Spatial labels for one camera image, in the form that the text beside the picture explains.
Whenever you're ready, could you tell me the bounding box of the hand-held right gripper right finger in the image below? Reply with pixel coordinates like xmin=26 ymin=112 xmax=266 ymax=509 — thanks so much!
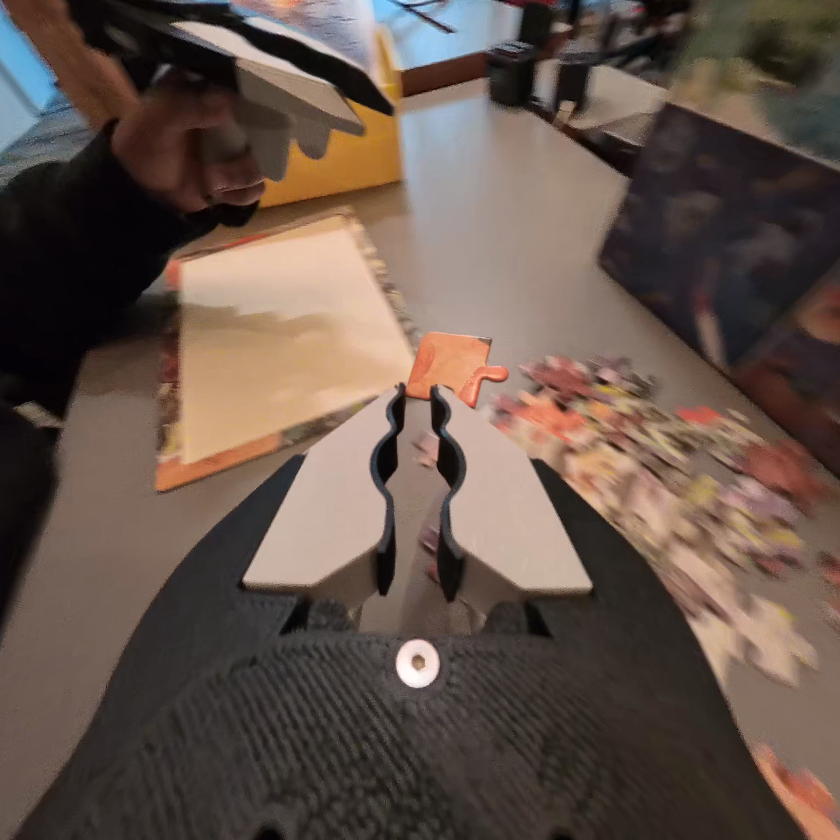
xmin=430 ymin=386 xmax=595 ymax=606

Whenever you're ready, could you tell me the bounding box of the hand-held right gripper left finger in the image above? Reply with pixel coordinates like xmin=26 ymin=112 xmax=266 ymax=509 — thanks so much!
xmin=241 ymin=384 xmax=408 ymax=602

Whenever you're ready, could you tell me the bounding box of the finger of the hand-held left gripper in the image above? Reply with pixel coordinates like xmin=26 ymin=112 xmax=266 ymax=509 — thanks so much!
xmin=169 ymin=16 xmax=396 ymax=118
xmin=231 ymin=62 xmax=366 ymax=183

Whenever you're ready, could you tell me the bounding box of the pile of jigsaw puzzle pieces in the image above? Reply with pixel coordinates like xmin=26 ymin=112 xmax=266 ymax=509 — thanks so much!
xmin=484 ymin=353 xmax=840 ymax=840

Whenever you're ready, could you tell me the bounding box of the orange corner jigsaw piece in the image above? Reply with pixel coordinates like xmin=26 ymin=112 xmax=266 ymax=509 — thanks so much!
xmin=405 ymin=331 xmax=511 ymax=410

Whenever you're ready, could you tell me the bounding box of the jigsaw puzzle frame board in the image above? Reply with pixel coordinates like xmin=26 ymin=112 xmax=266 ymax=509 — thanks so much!
xmin=154 ymin=208 xmax=425 ymax=494

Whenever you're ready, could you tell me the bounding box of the person's left forearm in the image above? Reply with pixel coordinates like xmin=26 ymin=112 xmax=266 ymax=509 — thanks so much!
xmin=0 ymin=121 xmax=224 ymax=421

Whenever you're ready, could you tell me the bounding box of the person's left hand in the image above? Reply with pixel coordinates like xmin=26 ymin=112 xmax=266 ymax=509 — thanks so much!
xmin=112 ymin=82 xmax=268 ymax=214

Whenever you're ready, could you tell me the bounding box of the wooden beam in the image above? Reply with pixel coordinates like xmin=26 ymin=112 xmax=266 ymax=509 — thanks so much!
xmin=9 ymin=0 xmax=140 ymax=130

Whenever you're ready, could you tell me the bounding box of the yellow plastic bin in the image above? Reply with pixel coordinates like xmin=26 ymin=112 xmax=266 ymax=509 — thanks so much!
xmin=258 ymin=29 xmax=406 ymax=210

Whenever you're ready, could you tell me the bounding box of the black device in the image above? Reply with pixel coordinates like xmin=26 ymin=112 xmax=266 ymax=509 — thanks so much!
xmin=553 ymin=54 xmax=593 ymax=117
xmin=486 ymin=39 xmax=537 ymax=107

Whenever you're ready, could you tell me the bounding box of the person's black clothing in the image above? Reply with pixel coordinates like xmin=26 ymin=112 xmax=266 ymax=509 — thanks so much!
xmin=0 ymin=374 xmax=63 ymax=627

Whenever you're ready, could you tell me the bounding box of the illustrated cardboard puzzle box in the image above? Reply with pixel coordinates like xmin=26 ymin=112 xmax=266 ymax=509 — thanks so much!
xmin=596 ymin=0 xmax=840 ymax=479

